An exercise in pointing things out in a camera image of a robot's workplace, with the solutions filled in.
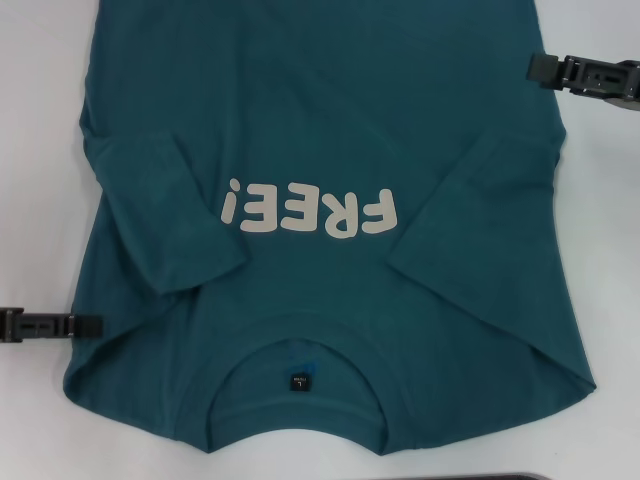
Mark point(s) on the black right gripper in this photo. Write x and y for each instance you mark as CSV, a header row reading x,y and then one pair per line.
x,y
631,82

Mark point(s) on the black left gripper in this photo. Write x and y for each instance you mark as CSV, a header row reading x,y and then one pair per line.
x,y
6,326

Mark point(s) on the teal FREE print t-shirt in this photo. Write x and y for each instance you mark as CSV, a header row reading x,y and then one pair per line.
x,y
325,100

